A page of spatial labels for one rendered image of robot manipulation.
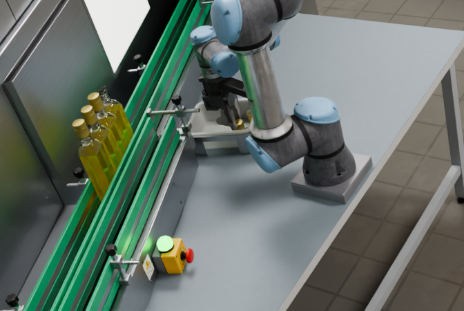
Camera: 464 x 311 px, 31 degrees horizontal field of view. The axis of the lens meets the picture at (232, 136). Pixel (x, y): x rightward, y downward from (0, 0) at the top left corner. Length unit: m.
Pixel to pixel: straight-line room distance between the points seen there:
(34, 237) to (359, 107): 1.07
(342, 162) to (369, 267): 0.92
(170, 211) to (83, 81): 0.48
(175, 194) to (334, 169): 0.47
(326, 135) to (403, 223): 1.12
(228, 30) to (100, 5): 0.81
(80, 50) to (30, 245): 0.61
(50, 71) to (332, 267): 1.39
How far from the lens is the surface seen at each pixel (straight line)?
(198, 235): 2.40
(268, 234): 2.33
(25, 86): 2.28
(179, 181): 2.47
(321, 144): 2.29
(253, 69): 2.08
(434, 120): 3.78
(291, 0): 2.03
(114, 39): 2.77
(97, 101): 2.34
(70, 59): 2.50
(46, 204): 2.40
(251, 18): 1.99
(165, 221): 2.37
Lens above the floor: 2.35
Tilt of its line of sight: 37 degrees down
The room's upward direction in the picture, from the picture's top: 18 degrees counter-clockwise
